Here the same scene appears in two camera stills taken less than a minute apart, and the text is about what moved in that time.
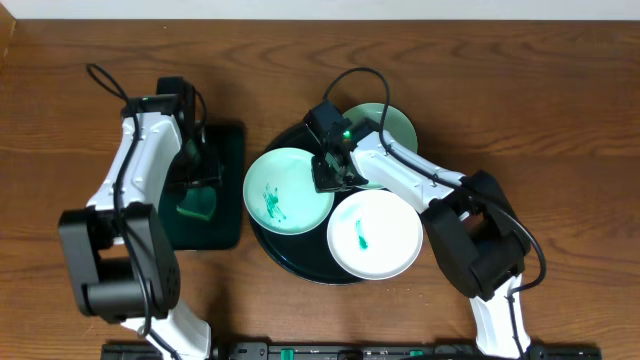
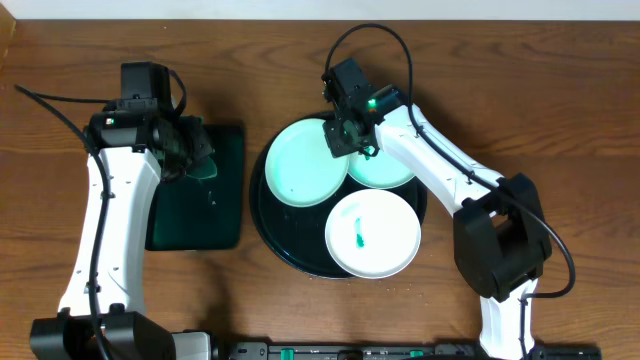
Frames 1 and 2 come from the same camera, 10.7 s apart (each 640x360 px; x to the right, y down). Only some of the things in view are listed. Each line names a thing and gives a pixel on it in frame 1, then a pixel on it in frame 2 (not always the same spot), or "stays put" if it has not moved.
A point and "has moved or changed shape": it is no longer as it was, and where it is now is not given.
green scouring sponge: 198,201 has moved or changed shape
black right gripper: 323,183 → 337,146
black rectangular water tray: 224,228 stays put
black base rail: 355,351 stays put
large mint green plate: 280,192 has moved or changed shape
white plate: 375,234 stays put
